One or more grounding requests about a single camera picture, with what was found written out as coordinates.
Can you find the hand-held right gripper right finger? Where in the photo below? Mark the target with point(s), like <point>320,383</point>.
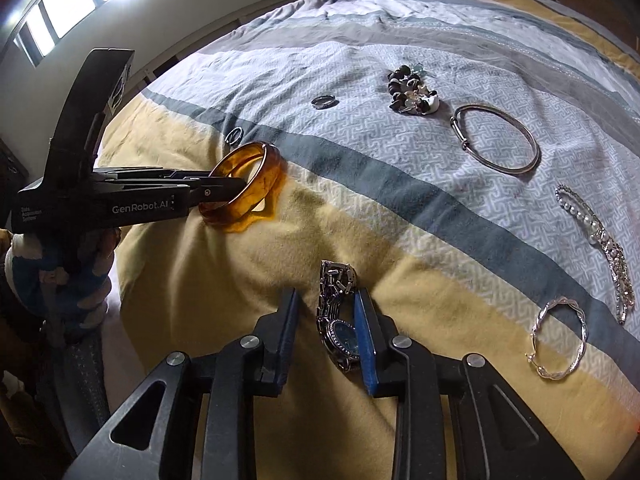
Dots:
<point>364,347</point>

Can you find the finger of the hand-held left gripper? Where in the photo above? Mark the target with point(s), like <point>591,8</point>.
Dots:
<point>210,176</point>
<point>215,194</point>

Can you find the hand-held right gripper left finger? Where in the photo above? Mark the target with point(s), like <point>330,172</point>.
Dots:
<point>288,345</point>

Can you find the silver wristwatch with blue dial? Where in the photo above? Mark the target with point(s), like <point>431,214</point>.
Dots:
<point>342,332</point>

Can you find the amber translucent bangle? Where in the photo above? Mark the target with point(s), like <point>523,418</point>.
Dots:
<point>260,195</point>

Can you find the twisted silver hoop earring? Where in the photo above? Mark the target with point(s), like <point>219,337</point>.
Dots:
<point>580,350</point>

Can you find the person's left forearm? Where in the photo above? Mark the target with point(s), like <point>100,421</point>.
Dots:
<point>65,285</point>

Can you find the striped yellow grey bedspread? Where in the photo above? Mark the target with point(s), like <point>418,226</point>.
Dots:
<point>450,240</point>

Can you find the window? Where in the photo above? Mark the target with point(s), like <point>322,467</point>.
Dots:
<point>65,0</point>

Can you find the thin silver bangle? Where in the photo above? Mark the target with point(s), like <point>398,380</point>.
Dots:
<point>535,150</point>

